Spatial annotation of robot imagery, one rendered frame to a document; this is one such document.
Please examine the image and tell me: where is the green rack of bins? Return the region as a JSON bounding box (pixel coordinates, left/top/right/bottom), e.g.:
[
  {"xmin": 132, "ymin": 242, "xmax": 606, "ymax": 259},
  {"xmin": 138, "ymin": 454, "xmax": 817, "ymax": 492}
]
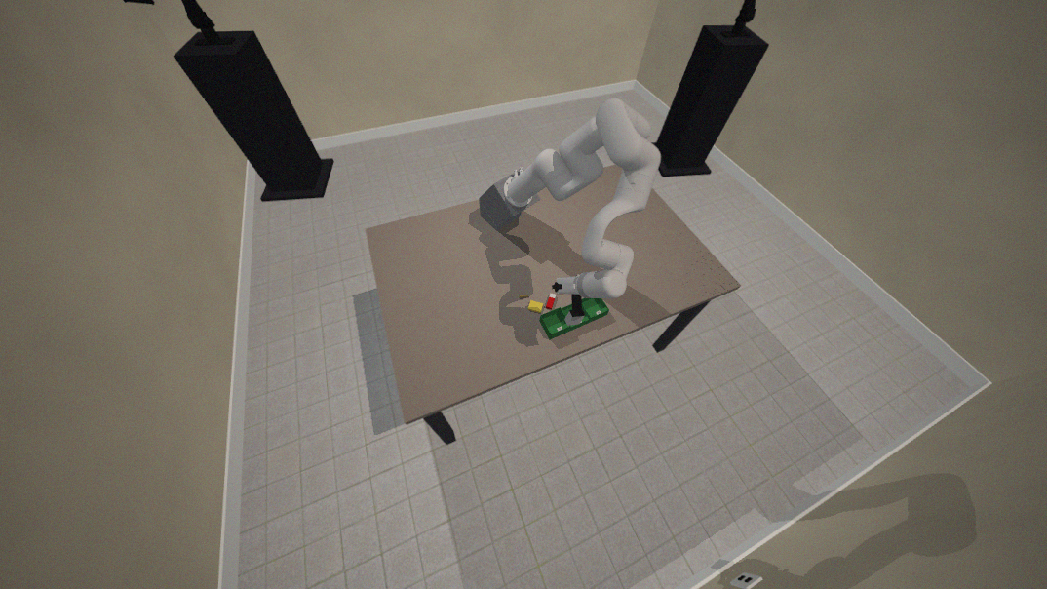
[{"xmin": 539, "ymin": 298, "xmax": 609, "ymax": 339}]

